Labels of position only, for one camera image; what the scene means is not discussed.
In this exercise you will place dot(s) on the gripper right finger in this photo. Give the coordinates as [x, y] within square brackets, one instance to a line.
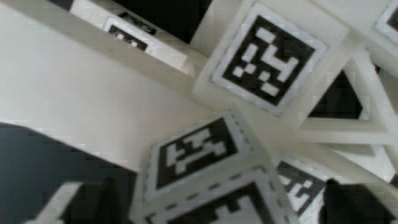
[352, 207]

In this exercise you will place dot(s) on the white chair leg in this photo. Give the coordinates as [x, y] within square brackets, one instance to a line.
[107, 16]
[209, 182]

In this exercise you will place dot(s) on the white chair back part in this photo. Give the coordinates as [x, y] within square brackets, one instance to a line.
[292, 59]

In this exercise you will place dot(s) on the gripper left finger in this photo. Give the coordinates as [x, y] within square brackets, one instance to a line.
[82, 204]

